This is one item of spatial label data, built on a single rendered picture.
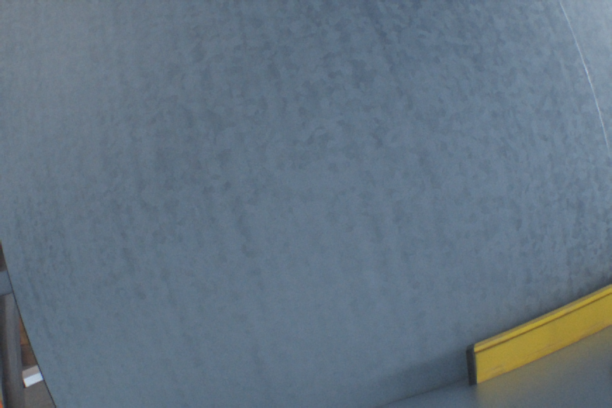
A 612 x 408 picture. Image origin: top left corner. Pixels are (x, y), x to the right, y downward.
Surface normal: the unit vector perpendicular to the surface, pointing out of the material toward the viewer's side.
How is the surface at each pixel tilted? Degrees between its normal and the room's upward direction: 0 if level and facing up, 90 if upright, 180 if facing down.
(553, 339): 90
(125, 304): 90
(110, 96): 90
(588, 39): 90
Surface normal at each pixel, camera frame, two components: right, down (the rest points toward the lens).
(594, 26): -0.22, 0.04
